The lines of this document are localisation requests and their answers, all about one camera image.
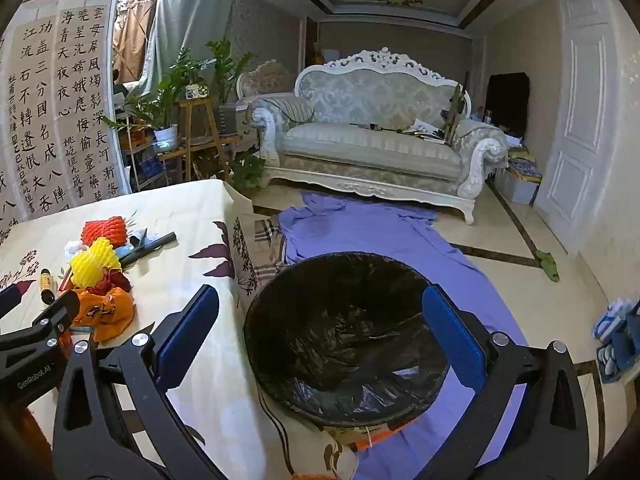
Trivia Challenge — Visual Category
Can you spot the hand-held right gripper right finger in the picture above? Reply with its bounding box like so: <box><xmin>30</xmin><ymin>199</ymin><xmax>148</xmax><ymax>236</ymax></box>
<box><xmin>421</xmin><ymin>284</ymin><xmax>591</xmax><ymax>480</ymax></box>

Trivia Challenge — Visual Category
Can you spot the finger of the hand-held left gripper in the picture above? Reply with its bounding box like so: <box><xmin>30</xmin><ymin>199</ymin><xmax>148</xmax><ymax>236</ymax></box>
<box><xmin>0</xmin><ymin>281</ymin><xmax>36</xmax><ymax>317</ymax></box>
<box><xmin>0</xmin><ymin>291</ymin><xmax>82</xmax><ymax>358</ymax></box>

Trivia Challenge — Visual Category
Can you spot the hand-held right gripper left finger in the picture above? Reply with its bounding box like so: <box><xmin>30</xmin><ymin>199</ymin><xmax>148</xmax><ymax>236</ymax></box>
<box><xmin>52</xmin><ymin>284</ymin><xmax>231</xmax><ymax>480</ymax></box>

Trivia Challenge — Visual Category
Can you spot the orange plastic bag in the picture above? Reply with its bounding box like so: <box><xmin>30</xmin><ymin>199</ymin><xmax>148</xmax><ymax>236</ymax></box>
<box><xmin>71</xmin><ymin>287</ymin><xmax>136</xmax><ymax>344</ymax></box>

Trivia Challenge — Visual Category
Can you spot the yellow foam fruit net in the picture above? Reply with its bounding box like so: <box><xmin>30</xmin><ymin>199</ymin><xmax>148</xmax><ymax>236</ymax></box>
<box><xmin>69</xmin><ymin>238</ymin><xmax>122</xmax><ymax>289</ymax></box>

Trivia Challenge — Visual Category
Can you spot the red wrapper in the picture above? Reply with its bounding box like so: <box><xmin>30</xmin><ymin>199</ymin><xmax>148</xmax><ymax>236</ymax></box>
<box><xmin>59</xmin><ymin>267</ymin><xmax>132</xmax><ymax>295</ymax></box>

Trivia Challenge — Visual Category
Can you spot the red foam fruit net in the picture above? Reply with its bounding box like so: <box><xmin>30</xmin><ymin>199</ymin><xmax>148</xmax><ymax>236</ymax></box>
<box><xmin>81</xmin><ymin>216</ymin><xmax>128</xmax><ymax>249</ymax></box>

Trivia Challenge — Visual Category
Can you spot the black tube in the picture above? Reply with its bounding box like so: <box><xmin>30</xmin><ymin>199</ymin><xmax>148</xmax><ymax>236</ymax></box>
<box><xmin>116</xmin><ymin>231</ymin><xmax>179</xmax><ymax>267</ymax></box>

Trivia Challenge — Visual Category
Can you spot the trash bin with black bag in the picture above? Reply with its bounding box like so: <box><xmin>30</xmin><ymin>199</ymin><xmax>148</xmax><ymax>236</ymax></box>
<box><xmin>243</xmin><ymin>251</ymin><xmax>451</xmax><ymax>428</ymax></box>

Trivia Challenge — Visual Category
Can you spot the person's left forearm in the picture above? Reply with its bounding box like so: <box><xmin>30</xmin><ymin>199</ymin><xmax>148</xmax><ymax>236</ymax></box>
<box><xmin>12</xmin><ymin>406</ymin><xmax>54</xmax><ymax>466</ymax></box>

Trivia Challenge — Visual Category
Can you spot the floral bed sheet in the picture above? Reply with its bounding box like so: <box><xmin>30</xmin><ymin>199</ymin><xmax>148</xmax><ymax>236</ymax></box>
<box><xmin>0</xmin><ymin>178</ymin><xmax>371</xmax><ymax>480</ymax></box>

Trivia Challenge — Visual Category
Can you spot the plaid cloth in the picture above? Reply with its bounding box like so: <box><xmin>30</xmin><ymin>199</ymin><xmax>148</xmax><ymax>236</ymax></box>
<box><xmin>252</xmin><ymin>216</ymin><xmax>289</xmax><ymax>282</ymax></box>

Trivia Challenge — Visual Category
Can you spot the green slipper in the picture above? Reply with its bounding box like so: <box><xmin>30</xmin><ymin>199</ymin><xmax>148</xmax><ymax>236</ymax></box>
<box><xmin>535</xmin><ymin>251</ymin><xmax>562</xmax><ymax>283</ymax></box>

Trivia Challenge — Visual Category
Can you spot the orange cardboard book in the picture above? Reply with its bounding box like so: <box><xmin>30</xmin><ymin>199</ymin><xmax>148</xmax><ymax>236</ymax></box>
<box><xmin>320</xmin><ymin>419</ymin><xmax>402</xmax><ymax>454</ymax></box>

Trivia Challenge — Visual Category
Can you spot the purple cloth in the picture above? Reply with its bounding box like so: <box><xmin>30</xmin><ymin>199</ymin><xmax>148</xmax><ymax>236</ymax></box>
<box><xmin>277</xmin><ymin>191</ymin><xmax>531</xmax><ymax>480</ymax></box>

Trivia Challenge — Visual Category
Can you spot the clear storage box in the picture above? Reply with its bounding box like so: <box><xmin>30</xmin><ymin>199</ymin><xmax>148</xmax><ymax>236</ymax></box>
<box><xmin>500</xmin><ymin>145</ymin><xmax>544</xmax><ymax>206</ymax></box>

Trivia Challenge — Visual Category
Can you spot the blue shoe rack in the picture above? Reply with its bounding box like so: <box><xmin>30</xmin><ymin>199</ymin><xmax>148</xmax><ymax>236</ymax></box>
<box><xmin>592</xmin><ymin>297</ymin><xmax>640</xmax><ymax>386</ymax></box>

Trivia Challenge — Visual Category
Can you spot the metal shelf rack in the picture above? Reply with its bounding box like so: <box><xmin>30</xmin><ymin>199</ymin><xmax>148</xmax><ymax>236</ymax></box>
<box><xmin>117</xmin><ymin>115</ymin><xmax>168</xmax><ymax>194</ymax></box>

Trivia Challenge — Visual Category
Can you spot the leafy floor plant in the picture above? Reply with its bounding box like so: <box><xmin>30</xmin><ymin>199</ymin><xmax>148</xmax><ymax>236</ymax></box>
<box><xmin>227</xmin><ymin>151</ymin><xmax>269</xmax><ymax>192</ymax></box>

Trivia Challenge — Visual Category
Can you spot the calligraphy paper screen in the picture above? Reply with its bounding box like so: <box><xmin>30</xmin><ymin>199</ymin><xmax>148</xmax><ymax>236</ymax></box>
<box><xmin>0</xmin><ymin>0</ymin><xmax>122</xmax><ymax>247</ymax></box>

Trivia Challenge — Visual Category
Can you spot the plant in white pot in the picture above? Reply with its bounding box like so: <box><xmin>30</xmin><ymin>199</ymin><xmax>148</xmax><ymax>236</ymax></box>
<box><xmin>102</xmin><ymin>57</ymin><xmax>182</xmax><ymax>148</ymax></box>

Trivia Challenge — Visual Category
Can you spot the white carved sofa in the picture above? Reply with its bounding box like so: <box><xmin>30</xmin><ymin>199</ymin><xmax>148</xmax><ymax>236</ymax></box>
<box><xmin>247</xmin><ymin>47</ymin><xmax>509</xmax><ymax>225</ymax></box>

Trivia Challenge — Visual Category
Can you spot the wooden plant stand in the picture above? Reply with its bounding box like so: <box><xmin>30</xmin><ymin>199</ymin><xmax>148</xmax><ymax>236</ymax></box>
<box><xmin>171</xmin><ymin>97</ymin><xmax>242</xmax><ymax>182</ymax></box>

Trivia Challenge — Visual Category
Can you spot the pile of books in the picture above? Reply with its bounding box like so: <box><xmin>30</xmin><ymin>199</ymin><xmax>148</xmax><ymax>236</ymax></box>
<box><xmin>400</xmin><ymin>119</ymin><xmax>449</xmax><ymax>144</ymax></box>

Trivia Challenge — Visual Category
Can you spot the wooden toy rifle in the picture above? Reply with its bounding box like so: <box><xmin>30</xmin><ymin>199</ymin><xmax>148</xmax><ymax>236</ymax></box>
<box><xmin>442</xmin><ymin>72</ymin><xmax>471</xmax><ymax>144</ymax></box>

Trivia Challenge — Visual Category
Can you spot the white door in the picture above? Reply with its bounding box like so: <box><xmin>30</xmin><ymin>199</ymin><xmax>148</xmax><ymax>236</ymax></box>
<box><xmin>532</xmin><ymin>0</ymin><xmax>622</xmax><ymax>262</ymax></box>

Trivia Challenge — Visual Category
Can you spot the white carved armchair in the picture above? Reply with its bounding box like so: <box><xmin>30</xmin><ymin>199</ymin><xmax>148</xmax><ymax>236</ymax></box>
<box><xmin>236</xmin><ymin>59</ymin><xmax>297</xmax><ymax>111</ymax></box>

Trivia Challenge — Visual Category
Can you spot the tall plant in grey pot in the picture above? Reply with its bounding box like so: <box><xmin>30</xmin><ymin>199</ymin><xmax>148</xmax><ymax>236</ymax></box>
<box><xmin>204</xmin><ymin>37</ymin><xmax>254</xmax><ymax>137</ymax></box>

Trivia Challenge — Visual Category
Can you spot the brown hanging garment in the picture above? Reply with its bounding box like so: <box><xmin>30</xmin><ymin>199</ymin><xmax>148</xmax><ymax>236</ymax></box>
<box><xmin>112</xmin><ymin>0</ymin><xmax>157</xmax><ymax>84</ymax></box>

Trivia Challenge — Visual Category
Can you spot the grey green curtain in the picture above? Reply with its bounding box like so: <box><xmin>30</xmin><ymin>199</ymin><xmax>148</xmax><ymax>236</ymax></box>
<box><xmin>145</xmin><ymin>0</ymin><xmax>243</xmax><ymax>102</ymax></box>

